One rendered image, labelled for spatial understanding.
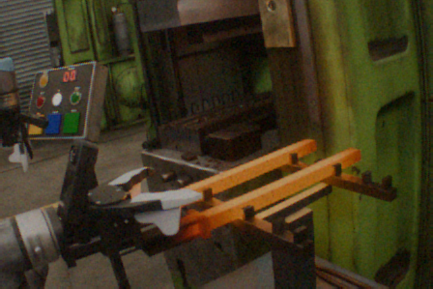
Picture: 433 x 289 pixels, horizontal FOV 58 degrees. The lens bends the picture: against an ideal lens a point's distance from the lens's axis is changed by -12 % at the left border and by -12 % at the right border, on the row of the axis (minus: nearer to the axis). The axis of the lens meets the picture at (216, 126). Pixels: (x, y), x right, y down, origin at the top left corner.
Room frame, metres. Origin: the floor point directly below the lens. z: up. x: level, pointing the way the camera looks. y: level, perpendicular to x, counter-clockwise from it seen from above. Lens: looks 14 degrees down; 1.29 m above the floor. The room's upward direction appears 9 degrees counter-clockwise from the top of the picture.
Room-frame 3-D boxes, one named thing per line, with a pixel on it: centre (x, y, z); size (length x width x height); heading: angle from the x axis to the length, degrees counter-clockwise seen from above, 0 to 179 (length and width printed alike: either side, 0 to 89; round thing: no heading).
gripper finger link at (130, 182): (0.63, 0.14, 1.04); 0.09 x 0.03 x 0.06; 156
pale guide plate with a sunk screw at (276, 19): (1.07, -0.19, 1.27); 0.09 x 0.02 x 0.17; 39
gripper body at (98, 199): (0.53, 0.19, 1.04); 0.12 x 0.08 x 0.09; 120
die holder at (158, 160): (1.33, -0.09, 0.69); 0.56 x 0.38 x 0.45; 129
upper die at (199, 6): (1.37, -0.05, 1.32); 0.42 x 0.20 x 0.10; 129
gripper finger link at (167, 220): (0.53, 0.08, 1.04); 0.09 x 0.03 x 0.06; 84
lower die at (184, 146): (1.37, -0.05, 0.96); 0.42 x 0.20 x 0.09; 129
